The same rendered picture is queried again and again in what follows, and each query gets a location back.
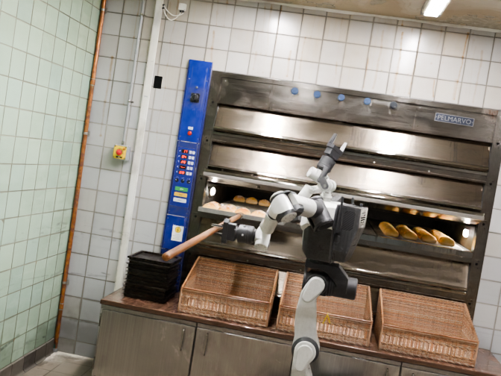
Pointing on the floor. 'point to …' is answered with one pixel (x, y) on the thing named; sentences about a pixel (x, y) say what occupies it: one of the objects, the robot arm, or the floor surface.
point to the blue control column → (197, 75)
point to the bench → (238, 348)
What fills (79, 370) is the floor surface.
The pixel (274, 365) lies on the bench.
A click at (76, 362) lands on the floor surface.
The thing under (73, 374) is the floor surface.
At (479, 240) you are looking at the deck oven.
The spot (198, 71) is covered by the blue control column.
